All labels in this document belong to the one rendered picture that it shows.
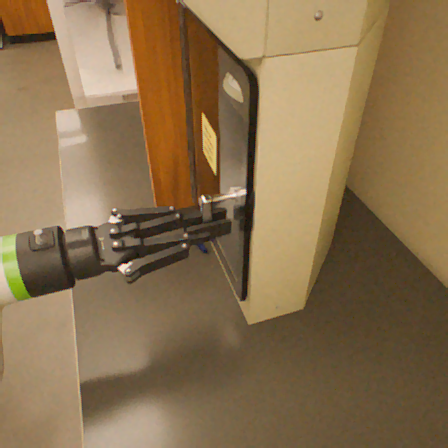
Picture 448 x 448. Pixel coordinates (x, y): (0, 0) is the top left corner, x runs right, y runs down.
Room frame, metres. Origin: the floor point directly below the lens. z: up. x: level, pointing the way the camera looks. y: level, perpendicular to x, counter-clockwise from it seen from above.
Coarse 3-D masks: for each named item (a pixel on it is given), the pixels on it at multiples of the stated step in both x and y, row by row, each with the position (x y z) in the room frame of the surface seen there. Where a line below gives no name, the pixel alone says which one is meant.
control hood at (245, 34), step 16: (192, 0) 0.41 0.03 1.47; (208, 0) 0.42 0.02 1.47; (224, 0) 0.42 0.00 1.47; (240, 0) 0.43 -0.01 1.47; (256, 0) 0.43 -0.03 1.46; (208, 16) 0.42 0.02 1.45; (224, 16) 0.42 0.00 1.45; (240, 16) 0.43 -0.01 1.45; (256, 16) 0.43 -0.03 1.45; (224, 32) 0.42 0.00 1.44; (240, 32) 0.43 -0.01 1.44; (256, 32) 0.43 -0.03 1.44; (240, 48) 0.43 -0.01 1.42; (256, 48) 0.43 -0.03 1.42
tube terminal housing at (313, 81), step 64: (320, 0) 0.45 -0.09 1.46; (384, 0) 0.59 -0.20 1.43; (256, 64) 0.46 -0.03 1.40; (320, 64) 0.46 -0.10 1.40; (256, 128) 0.45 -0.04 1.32; (320, 128) 0.46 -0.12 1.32; (256, 192) 0.44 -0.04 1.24; (320, 192) 0.47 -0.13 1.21; (256, 256) 0.44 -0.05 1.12; (320, 256) 0.54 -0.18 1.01; (256, 320) 0.44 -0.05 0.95
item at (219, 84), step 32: (192, 32) 0.67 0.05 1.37; (192, 64) 0.68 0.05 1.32; (224, 64) 0.52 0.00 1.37; (192, 96) 0.69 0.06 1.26; (224, 96) 0.52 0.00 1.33; (192, 128) 0.70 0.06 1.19; (224, 128) 0.52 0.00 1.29; (224, 160) 0.52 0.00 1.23; (224, 192) 0.52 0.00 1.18; (224, 256) 0.53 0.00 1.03
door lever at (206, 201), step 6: (234, 192) 0.47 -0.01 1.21; (198, 198) 0.47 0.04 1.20; (204, 198) 0.46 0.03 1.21; (210, 198) 0.46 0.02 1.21; (216, 198) 0.47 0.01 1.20; (222, 198) 0.47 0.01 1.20; (228, 198) 0.47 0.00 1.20; (234, 198) 0.47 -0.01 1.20; (204, 204) 0.46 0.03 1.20; (210, 204) 0.46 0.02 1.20; (204, 210) 0.46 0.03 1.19; (210, 210) 0.46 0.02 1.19; (204, 216) 0.46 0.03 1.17; (210, 216) 0.47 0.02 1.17; (204, 222) 0.46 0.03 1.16
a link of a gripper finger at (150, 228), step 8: (168, 216) 0.48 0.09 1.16; (176, 216) 0.48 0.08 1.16; (128, 224) 0.46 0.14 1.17; (136, 224) 0.46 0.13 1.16; (144, 224) 0.46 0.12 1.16; (152, 224) 0.46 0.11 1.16; (160, 224) 0.46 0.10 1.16; (168, 224) 0.47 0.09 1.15; (112, 232) 0.44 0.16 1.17; (120, 232) 0.44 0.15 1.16; (136, 232) 0.45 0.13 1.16; (144, 232) 0.45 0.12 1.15; (152, 232) 0.46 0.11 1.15; (160, 232) 0.47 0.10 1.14
